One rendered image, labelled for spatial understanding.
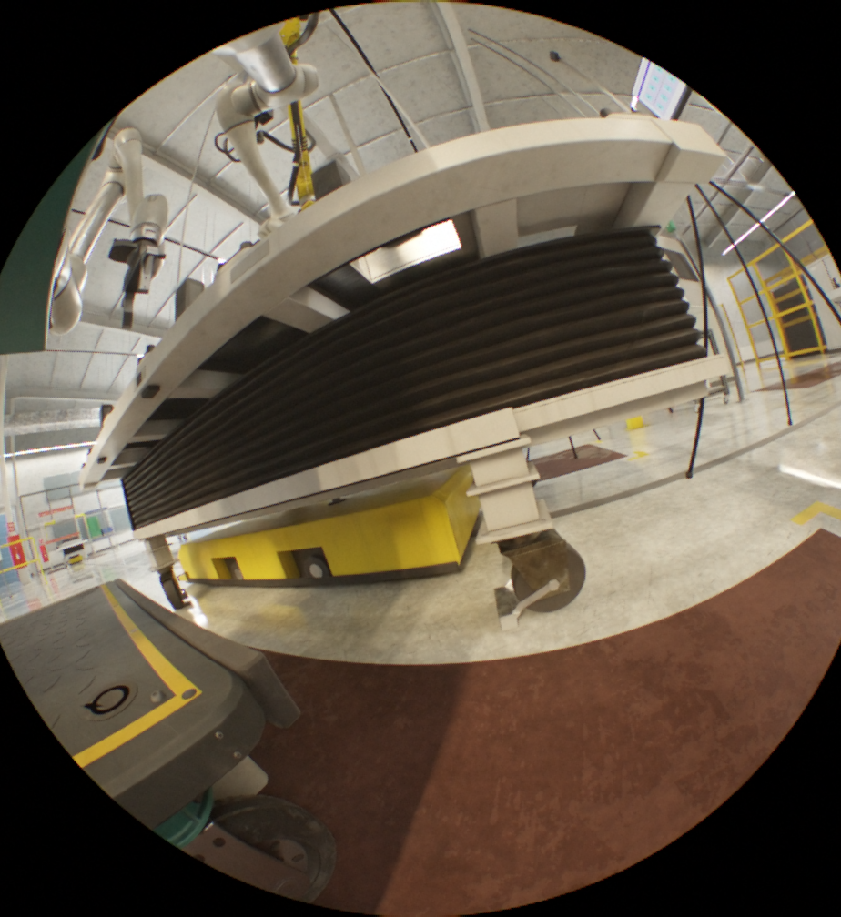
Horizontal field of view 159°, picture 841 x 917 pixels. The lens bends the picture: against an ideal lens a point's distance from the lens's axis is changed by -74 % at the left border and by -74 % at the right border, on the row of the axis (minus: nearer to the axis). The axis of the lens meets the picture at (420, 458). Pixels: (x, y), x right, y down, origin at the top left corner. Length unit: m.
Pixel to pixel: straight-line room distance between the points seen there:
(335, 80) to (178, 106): 4.07
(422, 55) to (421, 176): 10.03
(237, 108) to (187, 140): 9.74
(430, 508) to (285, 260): 0.69
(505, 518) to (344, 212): 0.57
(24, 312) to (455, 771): 1.04
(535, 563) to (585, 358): 0.42
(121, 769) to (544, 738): 0.43
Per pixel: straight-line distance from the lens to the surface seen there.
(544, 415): 0.63
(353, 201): 0.51
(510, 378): 0.65
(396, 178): 0.51
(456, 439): 0.50
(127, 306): 0.87
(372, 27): 10.07
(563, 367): 0.65
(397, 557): 0.94
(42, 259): 0.69
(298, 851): 0.39
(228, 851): 0.30
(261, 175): 1.21
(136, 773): 0.16
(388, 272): 0.90
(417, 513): 0.87
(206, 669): 0.19
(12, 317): 0.82
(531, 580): 0.61
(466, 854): 0.42
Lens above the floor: 0.40
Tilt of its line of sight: 2 degrees down
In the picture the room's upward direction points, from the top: 16 degrees counter-clockwise
